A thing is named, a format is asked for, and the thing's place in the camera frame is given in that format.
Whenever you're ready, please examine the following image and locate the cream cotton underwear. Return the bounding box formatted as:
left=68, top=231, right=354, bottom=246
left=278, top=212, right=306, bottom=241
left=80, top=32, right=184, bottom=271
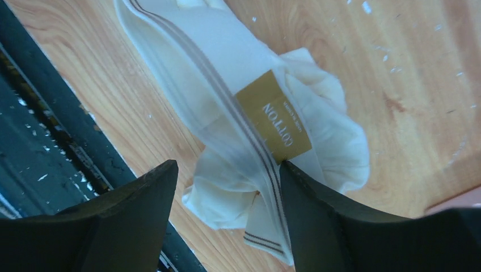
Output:
left=114, top=1, right=370, bottom=266

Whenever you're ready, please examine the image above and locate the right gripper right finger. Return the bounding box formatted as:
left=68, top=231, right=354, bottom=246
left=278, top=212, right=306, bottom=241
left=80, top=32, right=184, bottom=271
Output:
left=280, top=161, right=480, bottom=271

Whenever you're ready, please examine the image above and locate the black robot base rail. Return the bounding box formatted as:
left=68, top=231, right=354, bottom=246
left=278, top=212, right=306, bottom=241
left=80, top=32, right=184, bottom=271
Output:
left=0, top=0, right=208, bottom=272

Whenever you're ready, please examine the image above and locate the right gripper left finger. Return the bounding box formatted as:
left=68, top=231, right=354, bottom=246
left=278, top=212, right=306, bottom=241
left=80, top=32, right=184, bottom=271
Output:
left=1, top=160, right=179, bottom=271

